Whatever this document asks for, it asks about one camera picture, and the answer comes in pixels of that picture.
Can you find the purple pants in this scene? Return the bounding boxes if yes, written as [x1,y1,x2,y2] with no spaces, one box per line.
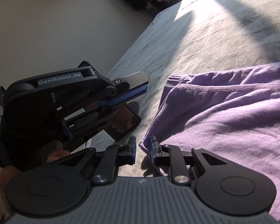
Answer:
[139,62,280,219]

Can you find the person left hand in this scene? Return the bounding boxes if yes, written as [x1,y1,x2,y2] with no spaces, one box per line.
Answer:
[0,149,72,213]

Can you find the dark phone on stand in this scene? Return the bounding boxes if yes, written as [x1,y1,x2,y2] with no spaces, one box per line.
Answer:
[104,102,141,142]

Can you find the grey bed sheet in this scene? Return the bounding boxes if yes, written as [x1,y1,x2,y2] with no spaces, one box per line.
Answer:
[79,0,280,178]

